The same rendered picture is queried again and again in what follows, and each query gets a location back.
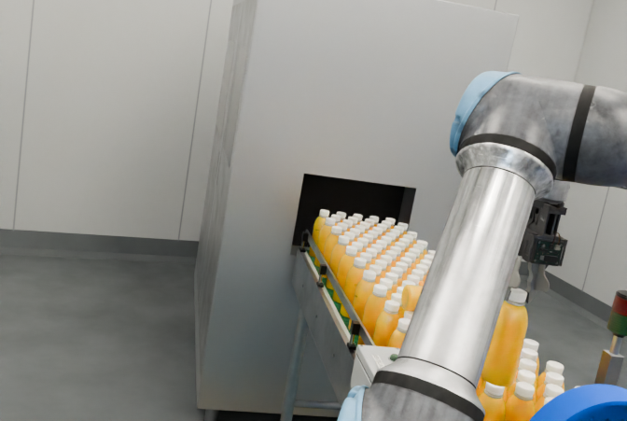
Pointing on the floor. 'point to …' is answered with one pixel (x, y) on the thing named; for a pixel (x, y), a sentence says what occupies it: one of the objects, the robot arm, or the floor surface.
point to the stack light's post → (609, 369)
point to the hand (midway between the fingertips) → (516, 293)
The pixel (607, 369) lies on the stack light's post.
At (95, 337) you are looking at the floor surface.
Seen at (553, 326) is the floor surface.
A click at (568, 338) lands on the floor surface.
